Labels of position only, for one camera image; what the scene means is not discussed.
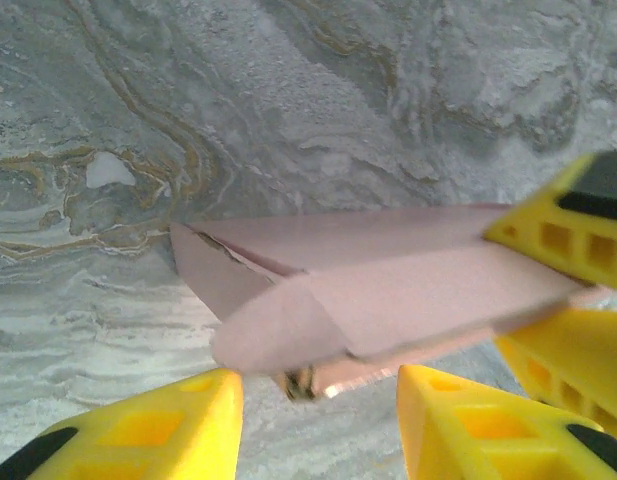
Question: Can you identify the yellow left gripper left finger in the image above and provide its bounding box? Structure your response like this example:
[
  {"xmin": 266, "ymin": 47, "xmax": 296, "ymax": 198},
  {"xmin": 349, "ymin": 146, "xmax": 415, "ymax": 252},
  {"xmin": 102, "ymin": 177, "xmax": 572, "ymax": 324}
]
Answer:
[{"xmin": 0, "ymin": 367, "xmax": 244, "ymax": 480}]

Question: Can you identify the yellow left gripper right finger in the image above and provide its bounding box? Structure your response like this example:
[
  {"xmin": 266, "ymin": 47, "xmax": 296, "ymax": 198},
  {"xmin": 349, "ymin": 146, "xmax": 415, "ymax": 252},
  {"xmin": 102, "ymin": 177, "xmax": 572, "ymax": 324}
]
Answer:
[{"xmin": 397, "ymin": 364, "xmax": 617, "ymax": 480}]

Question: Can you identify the pink paper box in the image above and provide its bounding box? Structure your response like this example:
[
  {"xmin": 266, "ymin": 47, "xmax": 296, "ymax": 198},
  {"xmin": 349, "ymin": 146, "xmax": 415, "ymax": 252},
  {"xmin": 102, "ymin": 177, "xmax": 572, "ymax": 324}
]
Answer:
[{"xmin": 168, "ymin": 202, "xmax": 604, "ymax": 401}]

